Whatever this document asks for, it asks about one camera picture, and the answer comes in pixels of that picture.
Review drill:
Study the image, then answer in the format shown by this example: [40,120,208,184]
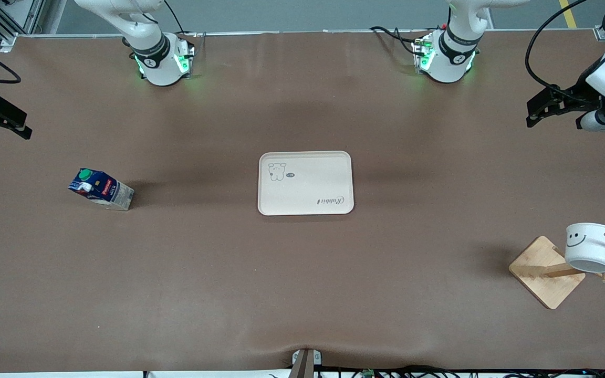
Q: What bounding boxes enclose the blue milk carton green cap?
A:
[68,168,135,212]

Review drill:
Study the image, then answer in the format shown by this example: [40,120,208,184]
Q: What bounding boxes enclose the white smiley cup black handle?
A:
[564,223,605,274]

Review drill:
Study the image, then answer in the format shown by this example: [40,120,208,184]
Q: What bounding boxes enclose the wooden cup rack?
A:
[508,234,605,310]

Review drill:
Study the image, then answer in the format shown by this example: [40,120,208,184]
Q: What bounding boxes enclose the brown table cover mat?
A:
[0,30,605,374]

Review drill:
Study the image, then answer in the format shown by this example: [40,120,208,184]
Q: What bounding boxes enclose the cream plastic tray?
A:
[257,151,355,216]

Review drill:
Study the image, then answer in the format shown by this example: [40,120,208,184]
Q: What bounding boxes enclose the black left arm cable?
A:
[525,0,605,99]

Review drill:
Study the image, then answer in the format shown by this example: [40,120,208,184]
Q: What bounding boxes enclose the black left base cable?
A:
[369,25,423,57]

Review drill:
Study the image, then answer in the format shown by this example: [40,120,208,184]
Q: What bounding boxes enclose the black base cable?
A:
[369,25,423,57]
[163,0,206,52]

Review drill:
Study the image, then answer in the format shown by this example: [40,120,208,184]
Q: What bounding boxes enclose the black right base cable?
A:
[163,0,206,52]

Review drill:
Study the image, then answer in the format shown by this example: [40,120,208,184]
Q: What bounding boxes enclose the metal table edge bracket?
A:
[291,348,322,378]

